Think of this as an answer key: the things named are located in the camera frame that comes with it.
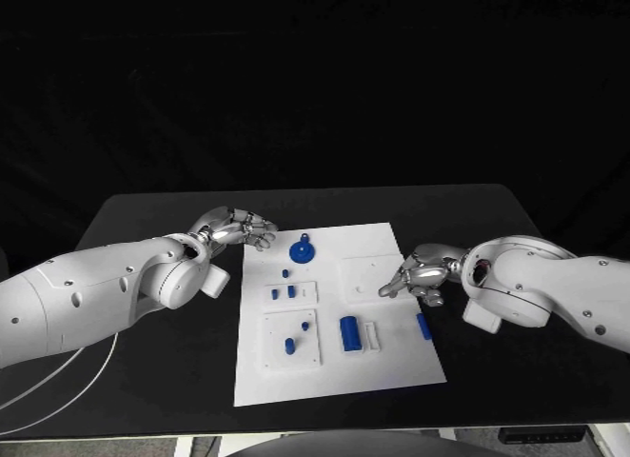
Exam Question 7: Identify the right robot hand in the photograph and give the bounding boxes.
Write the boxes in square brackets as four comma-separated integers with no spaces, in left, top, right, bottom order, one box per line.
[378,243,473,308]

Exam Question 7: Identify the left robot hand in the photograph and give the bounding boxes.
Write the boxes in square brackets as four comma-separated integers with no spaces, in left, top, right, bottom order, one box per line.
[186,206,280,253]

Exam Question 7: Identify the white task board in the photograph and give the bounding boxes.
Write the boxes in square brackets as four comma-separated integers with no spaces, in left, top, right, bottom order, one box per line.
[234,221,448,407]

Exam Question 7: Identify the blue gear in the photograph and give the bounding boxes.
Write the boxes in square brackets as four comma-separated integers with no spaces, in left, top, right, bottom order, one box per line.
[288,232,319,266]

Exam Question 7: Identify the blue ribbed cylinder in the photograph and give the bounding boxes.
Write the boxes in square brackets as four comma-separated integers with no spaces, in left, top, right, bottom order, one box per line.
[339,315,366,353]

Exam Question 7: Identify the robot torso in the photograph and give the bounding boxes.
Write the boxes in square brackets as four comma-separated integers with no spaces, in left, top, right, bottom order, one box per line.
[225,429,506,457]

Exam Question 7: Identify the black power strip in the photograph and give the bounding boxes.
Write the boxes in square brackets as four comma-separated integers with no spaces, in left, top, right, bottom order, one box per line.
[499,426,588,446]

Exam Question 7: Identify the white cable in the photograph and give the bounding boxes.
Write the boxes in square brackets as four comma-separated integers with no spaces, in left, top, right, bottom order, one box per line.
[0,330,121,439]
[0,345,87,417]

